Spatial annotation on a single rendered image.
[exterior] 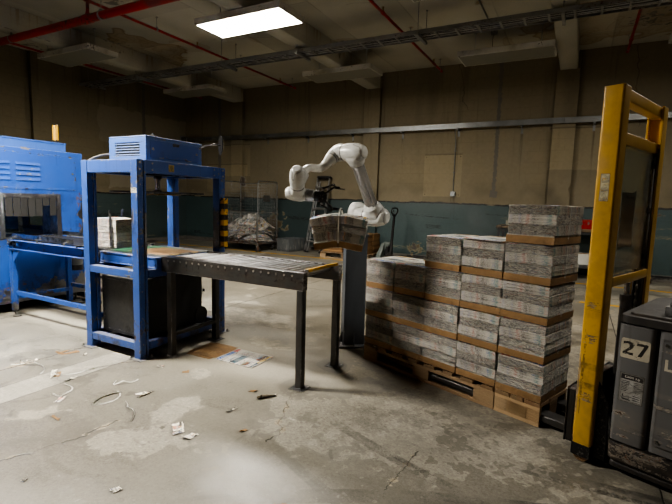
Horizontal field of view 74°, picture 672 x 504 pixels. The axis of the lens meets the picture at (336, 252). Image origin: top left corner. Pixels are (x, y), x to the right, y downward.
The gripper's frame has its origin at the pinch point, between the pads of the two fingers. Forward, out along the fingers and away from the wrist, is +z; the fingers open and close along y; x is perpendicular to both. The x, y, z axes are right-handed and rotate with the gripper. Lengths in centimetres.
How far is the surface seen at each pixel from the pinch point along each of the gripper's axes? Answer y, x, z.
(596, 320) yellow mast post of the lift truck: 43, 103, 137
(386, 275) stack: 55, -18, 39
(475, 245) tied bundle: 20, 33, 90
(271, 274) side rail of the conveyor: 56, 27, -41
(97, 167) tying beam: -4, -19, -197
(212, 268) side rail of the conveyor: 61, 6, -90
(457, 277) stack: 43, 25, 84
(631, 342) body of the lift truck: 49, 110, 150
